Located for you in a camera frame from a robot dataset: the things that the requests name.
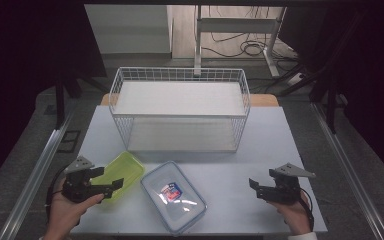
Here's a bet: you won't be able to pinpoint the person's right hand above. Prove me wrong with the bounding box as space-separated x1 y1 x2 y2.
269 191 313 235

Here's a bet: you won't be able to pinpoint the black metal stand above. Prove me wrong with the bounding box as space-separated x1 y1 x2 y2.
276 63 341 134
53 64 112 131

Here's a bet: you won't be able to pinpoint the hand-held gripper black cable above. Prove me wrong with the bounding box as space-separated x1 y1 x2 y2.
45 165 70 222
298 188 316 233

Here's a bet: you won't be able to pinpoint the clear container with blue lid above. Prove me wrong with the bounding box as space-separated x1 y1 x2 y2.
139 160 209 236

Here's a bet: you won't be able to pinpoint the white wire rack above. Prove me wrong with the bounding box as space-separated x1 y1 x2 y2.
108 66 252 154

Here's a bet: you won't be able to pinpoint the black floor cables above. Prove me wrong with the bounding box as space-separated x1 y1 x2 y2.
201 5 301 60

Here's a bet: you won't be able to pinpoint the person's left hand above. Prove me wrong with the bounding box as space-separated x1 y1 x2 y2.
44 181 105 240

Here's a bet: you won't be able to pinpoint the aluminium rail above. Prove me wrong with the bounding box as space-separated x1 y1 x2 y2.
0 111 75 240
309 101 384 240

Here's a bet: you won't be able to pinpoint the white metal desk frame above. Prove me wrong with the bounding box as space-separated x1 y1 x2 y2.
193 4 288 78

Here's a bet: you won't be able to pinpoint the right hand-held gripper black cable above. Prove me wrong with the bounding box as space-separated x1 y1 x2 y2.
298 188 316 233

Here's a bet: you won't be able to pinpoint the white power strip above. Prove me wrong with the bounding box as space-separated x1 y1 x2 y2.
286 73 306 88

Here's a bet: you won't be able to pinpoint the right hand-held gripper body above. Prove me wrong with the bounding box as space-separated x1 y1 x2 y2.
258 162 316 205

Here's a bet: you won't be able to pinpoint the black square floor frame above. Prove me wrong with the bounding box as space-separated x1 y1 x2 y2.
56 129 82 154

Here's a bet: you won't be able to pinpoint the wooden table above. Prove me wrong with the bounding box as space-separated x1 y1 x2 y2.
99 93 280 108

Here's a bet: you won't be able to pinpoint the green plastic container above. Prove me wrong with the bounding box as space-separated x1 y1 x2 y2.
89 150 146 204

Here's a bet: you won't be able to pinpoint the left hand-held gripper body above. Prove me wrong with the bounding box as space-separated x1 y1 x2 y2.
62 155 106 204

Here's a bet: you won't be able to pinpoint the white cabinet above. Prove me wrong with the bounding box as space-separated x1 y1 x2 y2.
84 3 174 55

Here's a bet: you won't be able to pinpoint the left hand-held gripper black cable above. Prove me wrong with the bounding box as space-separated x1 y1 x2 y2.
45 165 70 222

